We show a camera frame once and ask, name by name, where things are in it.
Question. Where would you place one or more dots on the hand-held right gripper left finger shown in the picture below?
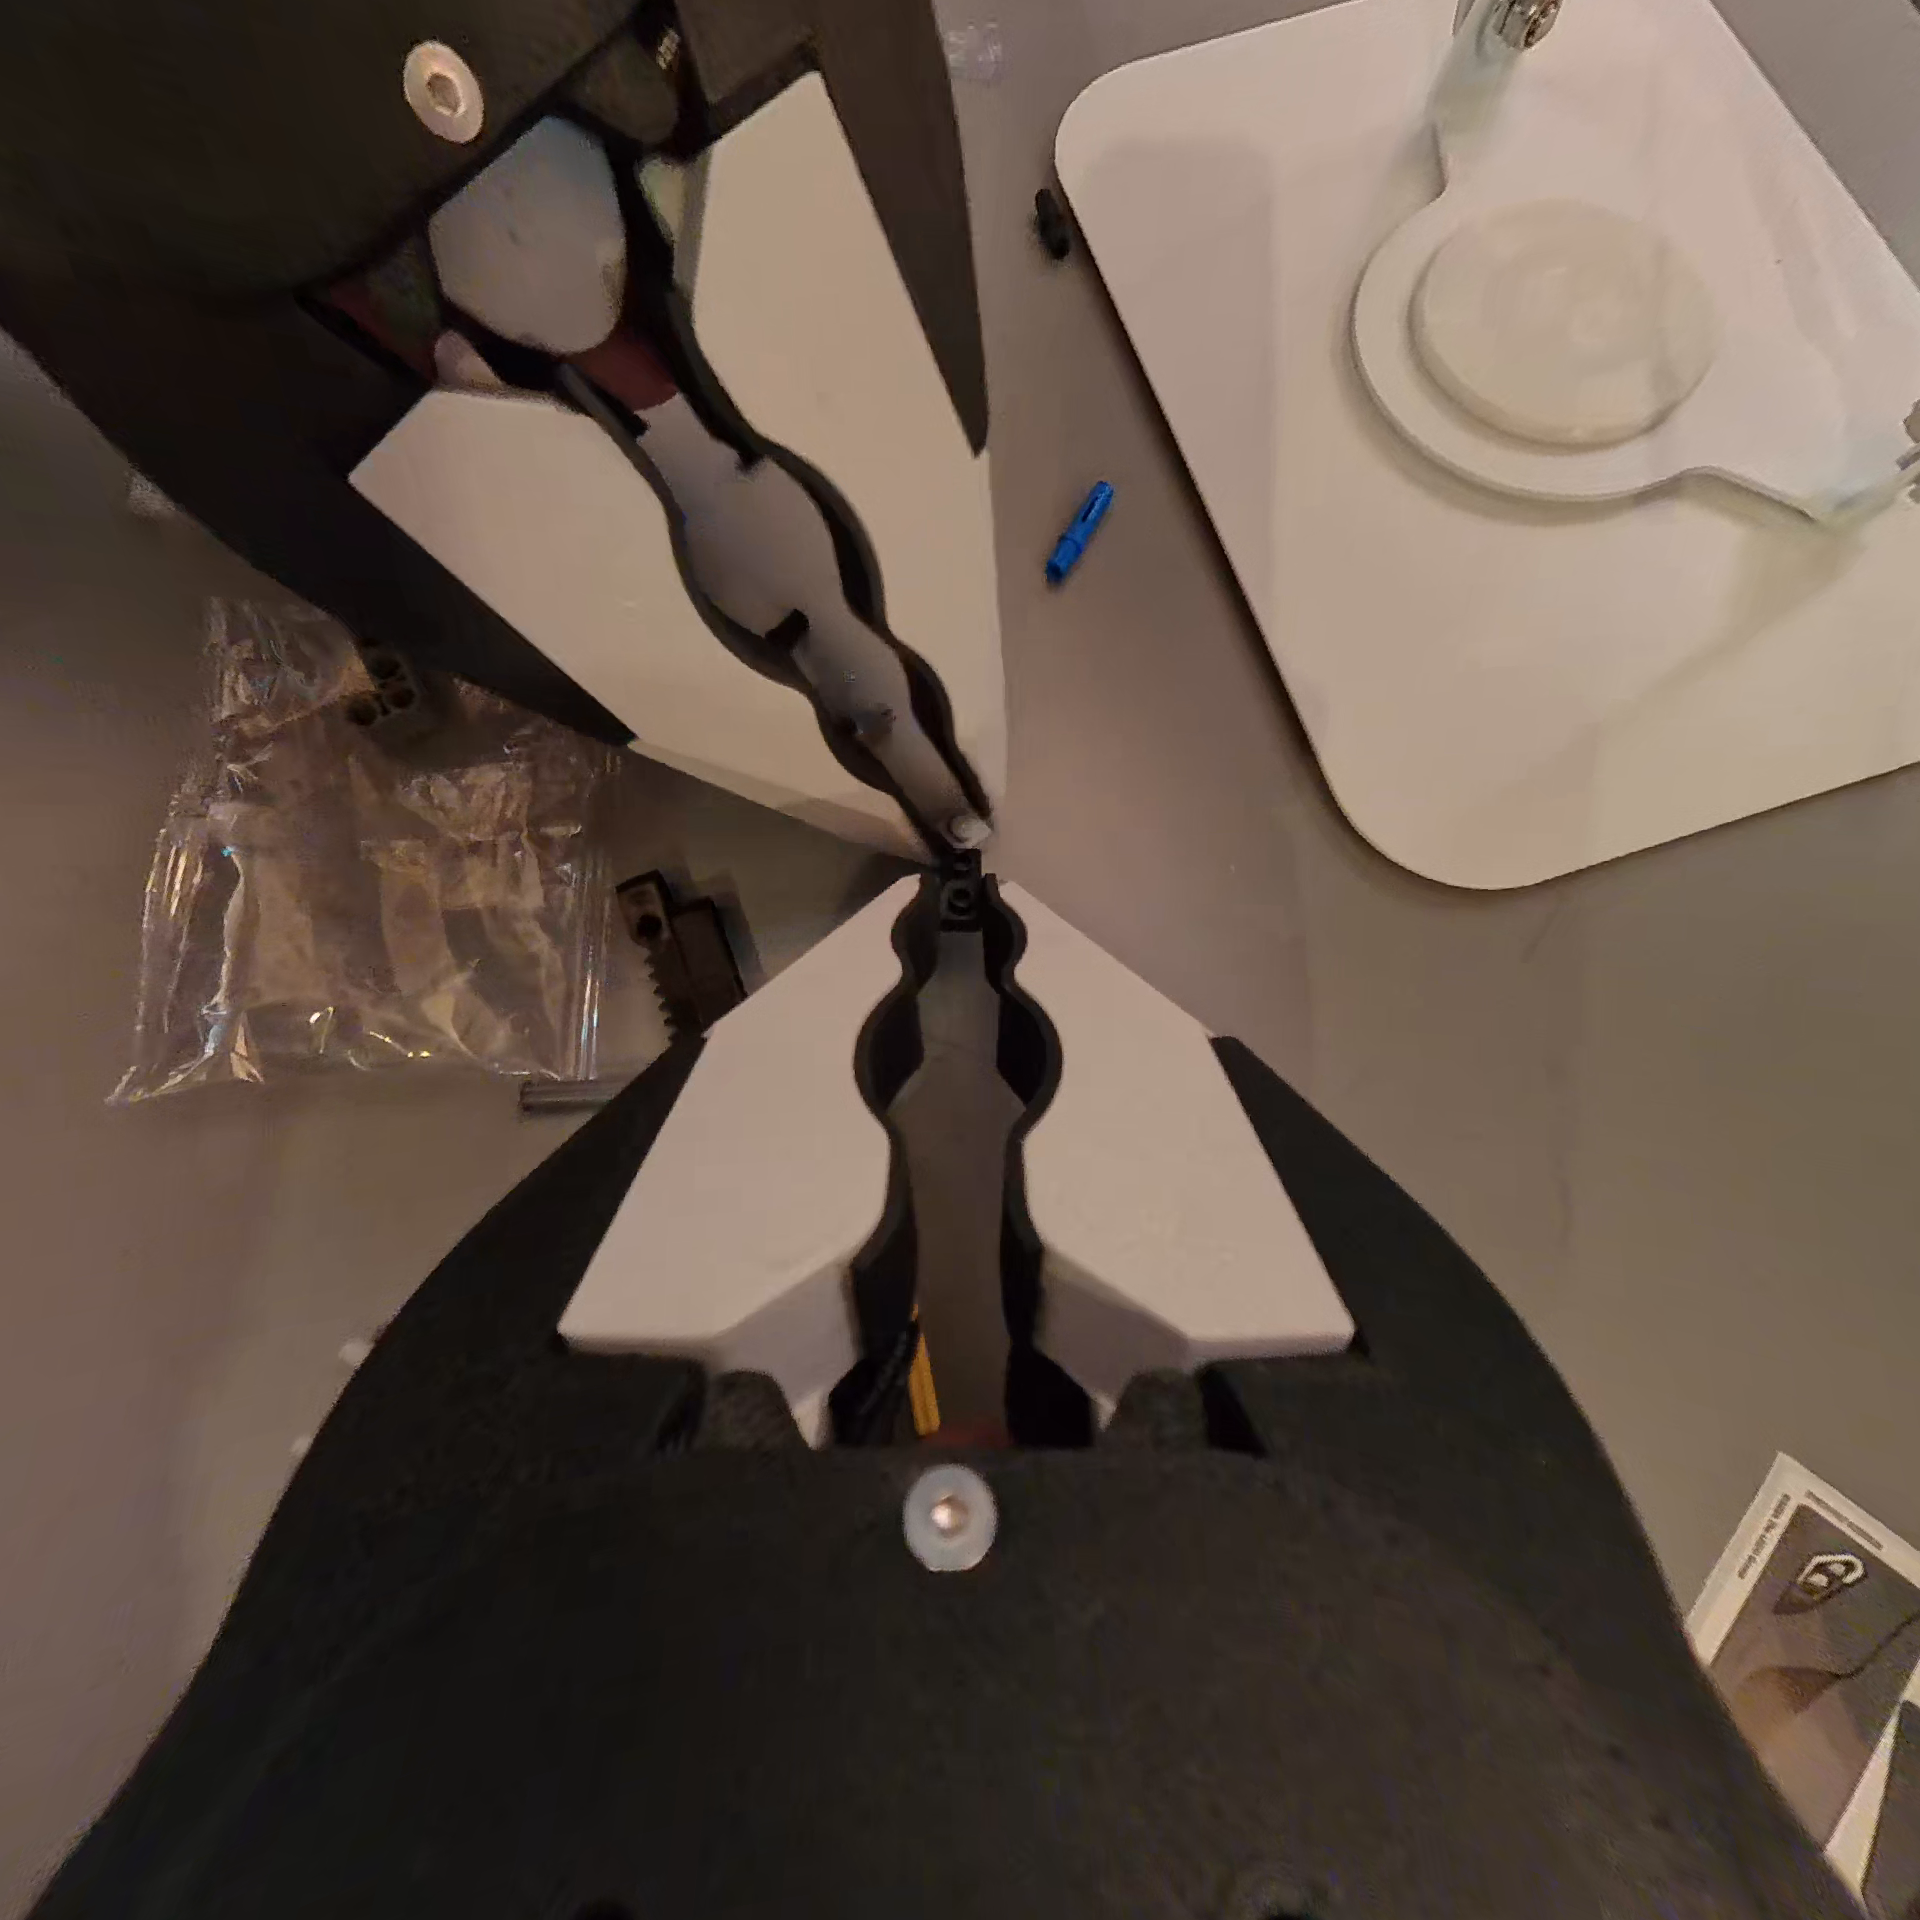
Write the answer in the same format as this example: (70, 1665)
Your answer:
(720, 1200)

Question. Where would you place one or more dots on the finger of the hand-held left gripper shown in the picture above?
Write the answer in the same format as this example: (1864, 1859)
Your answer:
(839, 300)
(524, 569)

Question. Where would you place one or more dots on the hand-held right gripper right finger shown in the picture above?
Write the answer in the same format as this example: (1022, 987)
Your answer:
(1185, 1200)

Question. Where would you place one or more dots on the dark grey angled lego beam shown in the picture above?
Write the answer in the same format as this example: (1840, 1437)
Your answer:
(386, 686)

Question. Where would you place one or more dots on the grey lego axle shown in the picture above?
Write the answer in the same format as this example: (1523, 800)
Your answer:
(563, 1094)

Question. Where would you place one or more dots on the black lego pin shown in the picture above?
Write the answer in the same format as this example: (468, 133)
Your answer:
(1050, 222)

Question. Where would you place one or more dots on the black lego gear rack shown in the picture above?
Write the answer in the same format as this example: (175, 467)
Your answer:
(681, 948)

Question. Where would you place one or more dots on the yellow lego axle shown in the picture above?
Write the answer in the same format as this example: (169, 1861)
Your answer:
(922, 1371)

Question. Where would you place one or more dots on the blue lego pin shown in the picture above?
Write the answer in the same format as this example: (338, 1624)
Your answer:
(1076, 533)

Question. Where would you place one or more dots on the lego sticker sheet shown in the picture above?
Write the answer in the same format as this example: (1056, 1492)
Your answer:
(1815, 1651)

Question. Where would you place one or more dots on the clear plastic bag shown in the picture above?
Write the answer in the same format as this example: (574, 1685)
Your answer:
(375, 901)

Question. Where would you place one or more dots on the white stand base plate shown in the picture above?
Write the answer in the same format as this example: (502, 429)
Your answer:
(1348, 523)

